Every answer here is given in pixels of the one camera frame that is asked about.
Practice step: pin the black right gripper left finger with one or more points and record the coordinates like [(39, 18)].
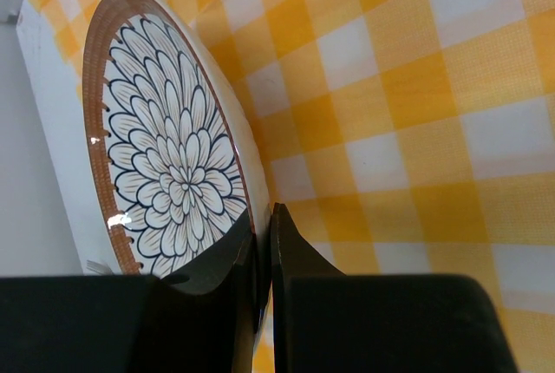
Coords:
[(200, 318)]

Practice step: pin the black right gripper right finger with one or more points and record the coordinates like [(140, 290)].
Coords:
[(328, 321)]

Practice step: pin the floral patterned ceramic plate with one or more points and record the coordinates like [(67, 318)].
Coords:
[(172, 153)]

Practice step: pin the yellow white checkered cloth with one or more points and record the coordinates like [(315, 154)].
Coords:
[(403, 135)]

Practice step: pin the metal fork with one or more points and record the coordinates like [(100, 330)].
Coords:
[(96, 268)]

